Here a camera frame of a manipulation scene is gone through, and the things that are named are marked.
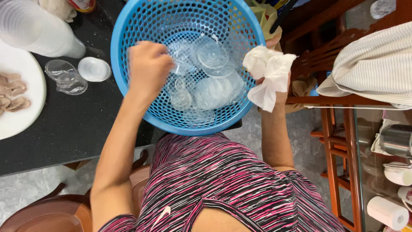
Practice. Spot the beige cloth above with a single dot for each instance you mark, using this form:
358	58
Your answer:
59	9

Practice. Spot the white translucent round lid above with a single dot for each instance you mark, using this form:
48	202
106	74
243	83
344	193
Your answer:
94	69

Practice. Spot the person's left fingers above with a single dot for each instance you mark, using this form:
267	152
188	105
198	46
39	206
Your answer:
168	63

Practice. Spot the person's right hand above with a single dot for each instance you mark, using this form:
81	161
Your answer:
283	93

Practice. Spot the pink black striped shirt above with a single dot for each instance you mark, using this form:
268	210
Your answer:
225	187

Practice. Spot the round wooden stool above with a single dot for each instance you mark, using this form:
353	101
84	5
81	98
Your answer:
48	212

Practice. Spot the grey striped white fabric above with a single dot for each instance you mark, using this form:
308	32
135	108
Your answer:
373	64

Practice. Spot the glass cabinet with kitchenware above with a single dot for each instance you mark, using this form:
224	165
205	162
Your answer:
386	167

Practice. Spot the green yellow bag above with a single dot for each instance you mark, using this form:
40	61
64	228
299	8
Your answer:
267	17

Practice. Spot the white round plate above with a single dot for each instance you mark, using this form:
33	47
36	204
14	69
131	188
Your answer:
29	106

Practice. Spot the sliced meat pieces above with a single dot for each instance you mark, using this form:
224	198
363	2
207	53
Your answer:
13	93

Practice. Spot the clear plastic sauce cup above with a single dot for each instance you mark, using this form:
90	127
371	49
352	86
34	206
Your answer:
58	68
71	84

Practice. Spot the person's right fingers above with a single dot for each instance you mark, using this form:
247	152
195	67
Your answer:
273	41

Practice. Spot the white cloth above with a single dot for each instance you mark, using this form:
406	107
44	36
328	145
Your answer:
268	74

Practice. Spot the brown cloth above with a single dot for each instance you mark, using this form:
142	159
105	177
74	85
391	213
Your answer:
302	92

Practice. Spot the pile of clear plastic lids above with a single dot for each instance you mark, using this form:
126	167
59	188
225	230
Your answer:
212	87

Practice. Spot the red labelled bottle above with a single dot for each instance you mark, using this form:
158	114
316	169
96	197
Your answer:
82	4

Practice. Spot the blue perforated plastic basket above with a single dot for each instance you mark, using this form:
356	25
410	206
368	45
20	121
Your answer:
154	19

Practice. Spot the person's left hand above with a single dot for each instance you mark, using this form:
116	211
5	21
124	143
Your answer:
148	66

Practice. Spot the stack of white plastic cups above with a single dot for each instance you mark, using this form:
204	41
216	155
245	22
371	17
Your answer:
35	29

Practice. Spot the small clear plastic cup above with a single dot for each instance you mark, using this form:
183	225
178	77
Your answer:
180	61

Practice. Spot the wooden chair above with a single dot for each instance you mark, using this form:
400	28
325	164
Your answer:
334	135

